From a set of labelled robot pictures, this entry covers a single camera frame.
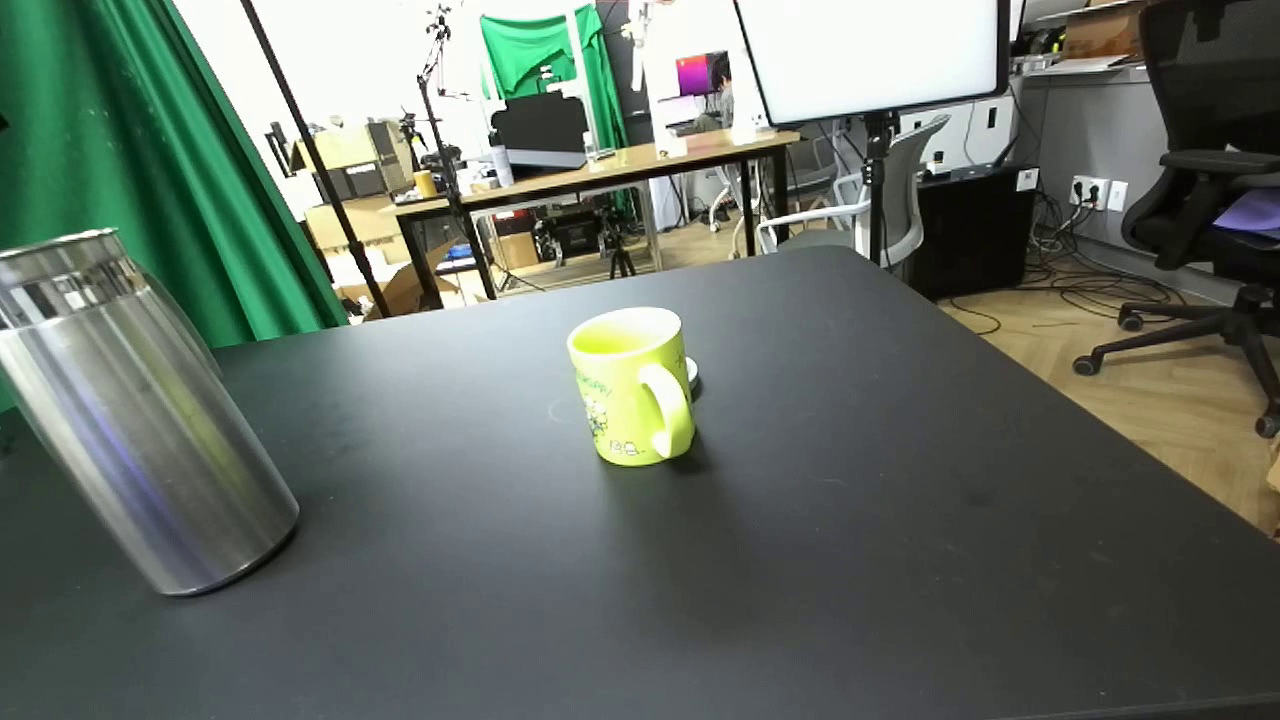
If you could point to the green cloth in background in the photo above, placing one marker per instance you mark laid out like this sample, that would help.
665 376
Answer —
537 55

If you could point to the green curtain backdrop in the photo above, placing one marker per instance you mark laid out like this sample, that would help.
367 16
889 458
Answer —
110 116

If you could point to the wooden background desk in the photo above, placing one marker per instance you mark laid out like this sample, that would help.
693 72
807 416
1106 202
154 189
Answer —
624 166

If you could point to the large white display screen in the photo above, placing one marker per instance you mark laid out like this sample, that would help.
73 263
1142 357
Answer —
848 59

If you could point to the black tripod stand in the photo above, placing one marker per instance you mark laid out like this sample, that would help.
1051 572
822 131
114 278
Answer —
439 32

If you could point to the yellow-green ceramic mug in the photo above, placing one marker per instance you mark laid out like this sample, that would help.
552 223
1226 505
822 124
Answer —
632 380

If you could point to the black printer on desk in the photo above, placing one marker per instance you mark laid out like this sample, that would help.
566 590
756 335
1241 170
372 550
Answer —
541 131

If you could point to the black office chair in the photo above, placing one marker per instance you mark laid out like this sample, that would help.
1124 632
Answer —
1215 71

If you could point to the silver metal cylinder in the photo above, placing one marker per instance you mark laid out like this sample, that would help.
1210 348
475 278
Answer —
128 400

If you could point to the black cabinet box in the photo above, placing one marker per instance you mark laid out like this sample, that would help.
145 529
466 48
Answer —
974 234

